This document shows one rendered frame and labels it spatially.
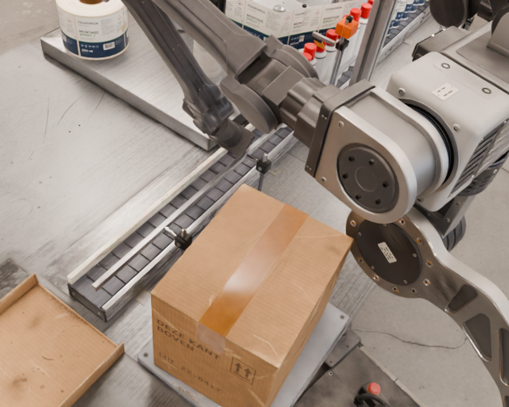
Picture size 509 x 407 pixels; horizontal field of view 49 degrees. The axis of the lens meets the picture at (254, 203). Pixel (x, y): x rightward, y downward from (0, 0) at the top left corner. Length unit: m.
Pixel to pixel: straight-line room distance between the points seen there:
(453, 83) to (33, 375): 0.92
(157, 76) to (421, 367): 1.43
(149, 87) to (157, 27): 0.64
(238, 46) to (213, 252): 0.37
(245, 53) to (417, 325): 1.74
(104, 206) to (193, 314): 0.59
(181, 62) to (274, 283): 0.45
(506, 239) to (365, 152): 2.22
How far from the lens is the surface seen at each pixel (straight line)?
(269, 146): 1.52
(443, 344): 2.36
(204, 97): 1.15
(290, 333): 0.90
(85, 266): 1.21
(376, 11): 1.43
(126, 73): 1.73
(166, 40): 1.07
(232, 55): 0.79
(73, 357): 1.20
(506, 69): 0.79
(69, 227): 1.39
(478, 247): 2.73
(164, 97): 1.64
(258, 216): 1.03
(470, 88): 0.73
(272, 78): 0.76
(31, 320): 1.26
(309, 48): 1.54
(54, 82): 1.80
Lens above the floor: 1.91
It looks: 49 degrees down
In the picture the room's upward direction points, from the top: 10 degrees clockwise
